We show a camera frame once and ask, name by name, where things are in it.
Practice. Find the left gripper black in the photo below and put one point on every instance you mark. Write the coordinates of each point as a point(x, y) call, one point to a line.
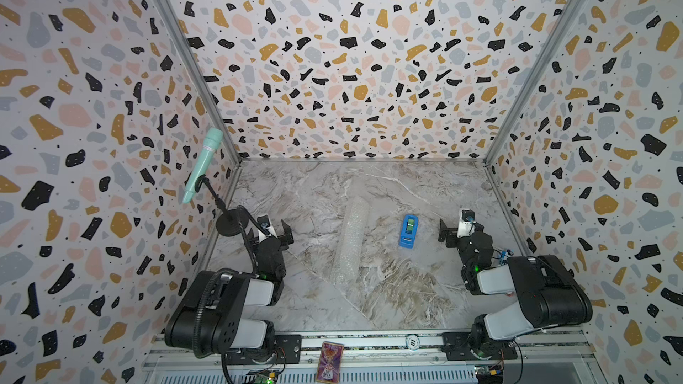
point(271, 237)

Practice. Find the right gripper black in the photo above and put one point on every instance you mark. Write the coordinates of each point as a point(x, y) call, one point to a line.
point(446, 228)

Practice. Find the clear bubble wrap sheet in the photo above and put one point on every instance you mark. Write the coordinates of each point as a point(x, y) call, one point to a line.
point(345, 270)

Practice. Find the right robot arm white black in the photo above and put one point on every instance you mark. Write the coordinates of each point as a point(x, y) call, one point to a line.
point(547, 295)

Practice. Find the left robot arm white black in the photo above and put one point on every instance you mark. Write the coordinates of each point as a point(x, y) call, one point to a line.
point(209, 320)

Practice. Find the black microphone stand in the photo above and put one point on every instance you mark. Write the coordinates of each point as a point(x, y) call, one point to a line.
point(229, 222)

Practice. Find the blue tape dispenser green roll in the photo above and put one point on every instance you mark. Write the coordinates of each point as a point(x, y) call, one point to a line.
point(408, 231)

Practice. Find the small blue white connector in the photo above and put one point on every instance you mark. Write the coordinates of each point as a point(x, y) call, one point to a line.
point(504, 255)

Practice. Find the mint green microphone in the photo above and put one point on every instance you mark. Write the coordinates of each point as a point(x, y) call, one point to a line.
point(210, 146)

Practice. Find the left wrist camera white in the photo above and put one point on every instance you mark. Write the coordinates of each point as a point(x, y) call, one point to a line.
point(268, 228)

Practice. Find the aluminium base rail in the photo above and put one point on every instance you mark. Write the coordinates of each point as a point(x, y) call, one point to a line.
point(560, 355)

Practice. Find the purple card on rail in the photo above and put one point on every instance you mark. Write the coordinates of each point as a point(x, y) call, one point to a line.
point(329, 363)

